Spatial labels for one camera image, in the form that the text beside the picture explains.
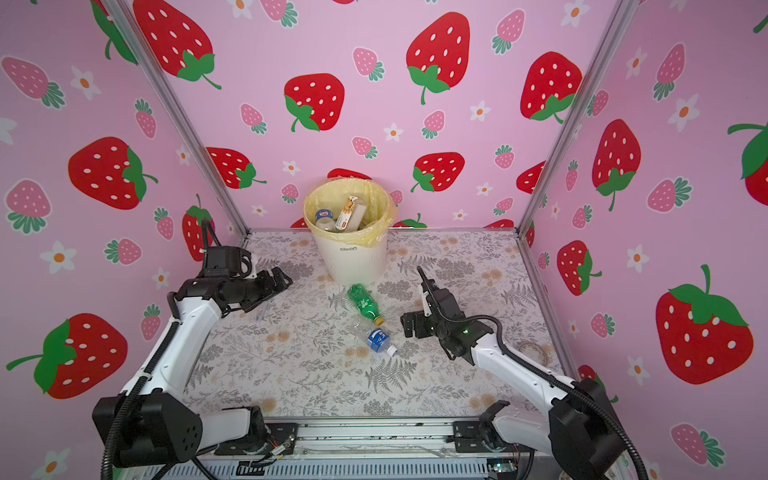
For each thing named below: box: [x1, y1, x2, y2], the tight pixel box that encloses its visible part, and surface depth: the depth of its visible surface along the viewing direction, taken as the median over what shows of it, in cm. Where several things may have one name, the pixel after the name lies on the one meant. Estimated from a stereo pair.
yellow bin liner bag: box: [303, 178, 398, 248], surface depth 96 cm
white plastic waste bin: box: [313, 233, 388, 286], surface depth 89 cm
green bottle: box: [347, 283, 384, 327], surface depth 95 cm
